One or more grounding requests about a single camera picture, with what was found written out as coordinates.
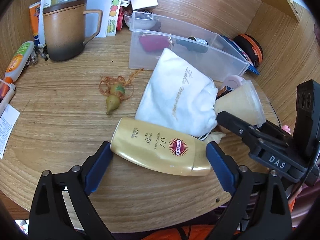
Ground round clear tub yellow contents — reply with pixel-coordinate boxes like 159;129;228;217
214;80;266;127

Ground white drawstring pouch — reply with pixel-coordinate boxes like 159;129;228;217
135;48;218;138

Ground gold sunscreen bottle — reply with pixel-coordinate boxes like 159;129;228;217
110;118;212;176

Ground red velvet gift pouch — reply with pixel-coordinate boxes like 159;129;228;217
138;34;172;53

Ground green gourd pendant orange cord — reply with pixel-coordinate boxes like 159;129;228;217
98;68;144;116

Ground pink round case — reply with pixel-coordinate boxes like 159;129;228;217
221;75;245;89

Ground blue patchwork zip pouch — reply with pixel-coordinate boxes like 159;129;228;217
222;36;260;75

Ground black orange round case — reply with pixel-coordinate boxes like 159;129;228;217
233;34;264;68

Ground clear plastic storage bin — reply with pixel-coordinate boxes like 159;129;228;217
129;11;250;82

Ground white bowl of trinkets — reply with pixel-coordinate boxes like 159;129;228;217
124;11;159;30

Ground white orange glue tube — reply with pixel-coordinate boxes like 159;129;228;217
4;41;34;83

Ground small white cardboard box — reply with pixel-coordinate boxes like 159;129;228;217
131;0;158;10

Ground fruit pattern box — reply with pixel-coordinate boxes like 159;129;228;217
106;0;121;36

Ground brown ceramic mug with lid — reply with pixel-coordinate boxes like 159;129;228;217
43;2;102;62

